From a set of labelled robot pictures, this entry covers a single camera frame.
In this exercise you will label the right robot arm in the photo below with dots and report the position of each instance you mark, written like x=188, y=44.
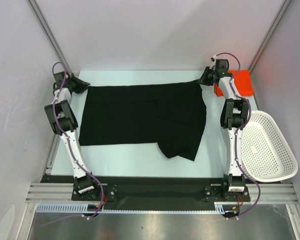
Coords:
x=235, y=114

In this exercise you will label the left aluminium corner post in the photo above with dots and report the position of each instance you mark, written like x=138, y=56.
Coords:
x=37, y=12

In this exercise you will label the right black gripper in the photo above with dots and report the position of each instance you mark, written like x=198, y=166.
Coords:
x=207, y=76

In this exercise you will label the black t-shirt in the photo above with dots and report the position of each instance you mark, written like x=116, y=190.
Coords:
x=171, y=115

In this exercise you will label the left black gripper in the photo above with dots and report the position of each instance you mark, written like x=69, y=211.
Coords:
x=82, y=85

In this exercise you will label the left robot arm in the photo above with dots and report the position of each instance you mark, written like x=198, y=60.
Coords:
x=64, y=124

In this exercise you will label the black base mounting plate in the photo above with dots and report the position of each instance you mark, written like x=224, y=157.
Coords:
x=183, y=203

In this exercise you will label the right aluminium corner post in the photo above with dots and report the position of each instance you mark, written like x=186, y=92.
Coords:
x=270, y=33

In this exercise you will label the aluminium corner post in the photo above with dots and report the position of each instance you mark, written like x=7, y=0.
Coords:
x=270, y=33
x=37, y=12

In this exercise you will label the aluminium frame rail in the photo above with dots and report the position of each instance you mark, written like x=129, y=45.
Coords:
x=63, y=193

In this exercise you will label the white perforated plastic basket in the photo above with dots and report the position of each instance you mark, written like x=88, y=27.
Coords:
x=266, y=155

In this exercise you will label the folded orange t-shirt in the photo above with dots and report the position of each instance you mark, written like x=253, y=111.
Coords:
x=242, y=82

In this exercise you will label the white slotted cable duct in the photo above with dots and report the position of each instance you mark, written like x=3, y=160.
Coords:
x=91, y=208

